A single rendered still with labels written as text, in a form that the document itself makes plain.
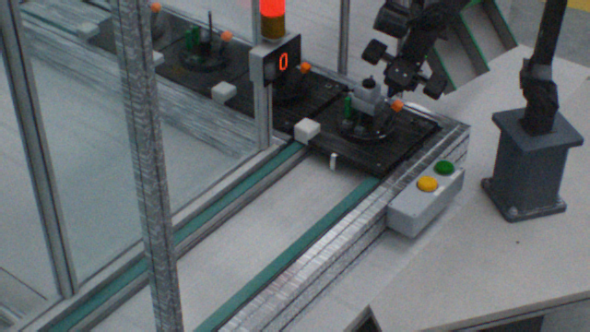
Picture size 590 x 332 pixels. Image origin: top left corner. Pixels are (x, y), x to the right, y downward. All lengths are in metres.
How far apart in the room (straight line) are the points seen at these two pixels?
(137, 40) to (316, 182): 1.02
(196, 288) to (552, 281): 0.72
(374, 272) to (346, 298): 0.10
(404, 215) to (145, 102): 0.89
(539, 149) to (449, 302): 0.37
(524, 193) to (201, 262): 0.71
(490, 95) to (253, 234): 0.86
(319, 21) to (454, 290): 1.14
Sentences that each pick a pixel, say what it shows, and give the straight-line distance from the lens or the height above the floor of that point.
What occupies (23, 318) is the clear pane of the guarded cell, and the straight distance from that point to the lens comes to 1.11.
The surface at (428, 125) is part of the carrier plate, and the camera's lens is 2.08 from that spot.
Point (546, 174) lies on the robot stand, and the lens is 1.98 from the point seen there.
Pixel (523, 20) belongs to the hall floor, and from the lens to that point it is 4.65.
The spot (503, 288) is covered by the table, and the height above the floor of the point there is 0.86.
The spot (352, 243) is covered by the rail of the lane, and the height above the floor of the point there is 0.93.
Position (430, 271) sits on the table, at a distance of 1.87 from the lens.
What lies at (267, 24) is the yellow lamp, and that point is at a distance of 1.79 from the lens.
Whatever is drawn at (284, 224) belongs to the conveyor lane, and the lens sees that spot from 1.87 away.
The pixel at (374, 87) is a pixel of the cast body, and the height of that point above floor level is 1.09.
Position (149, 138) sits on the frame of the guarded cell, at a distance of 1.10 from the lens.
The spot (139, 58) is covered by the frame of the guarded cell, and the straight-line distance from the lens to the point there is 1.04.
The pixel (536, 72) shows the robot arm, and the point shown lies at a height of 1.21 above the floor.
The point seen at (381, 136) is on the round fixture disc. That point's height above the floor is 0.99.
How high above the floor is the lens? 2.16
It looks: 38 degrees down
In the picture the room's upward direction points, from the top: straight up
